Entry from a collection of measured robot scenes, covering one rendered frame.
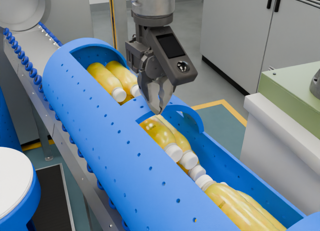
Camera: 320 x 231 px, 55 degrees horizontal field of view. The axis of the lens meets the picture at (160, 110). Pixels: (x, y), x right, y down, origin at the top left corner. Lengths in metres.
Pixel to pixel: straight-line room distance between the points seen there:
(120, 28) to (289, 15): 1.38
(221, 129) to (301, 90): 1.84
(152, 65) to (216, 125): 2.12
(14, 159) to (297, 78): 0.77
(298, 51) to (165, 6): 1.97
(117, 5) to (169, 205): 1.11
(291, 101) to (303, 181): 0.19
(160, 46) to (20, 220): 0.52
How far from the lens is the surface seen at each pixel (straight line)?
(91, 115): 0.73
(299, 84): 0.87
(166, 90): 0.63
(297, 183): 0.84
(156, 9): 0.54
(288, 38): 2.51
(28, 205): 0.83
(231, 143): 2.52
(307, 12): 2.37
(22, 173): 0.86
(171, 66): 0.52
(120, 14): 1.50
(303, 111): 0.80
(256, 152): 0.94
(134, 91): 0.95
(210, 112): 2.83
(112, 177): 0.64
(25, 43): 1.92
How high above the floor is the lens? 1.61
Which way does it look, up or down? 35 degrees down
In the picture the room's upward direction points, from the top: straight up
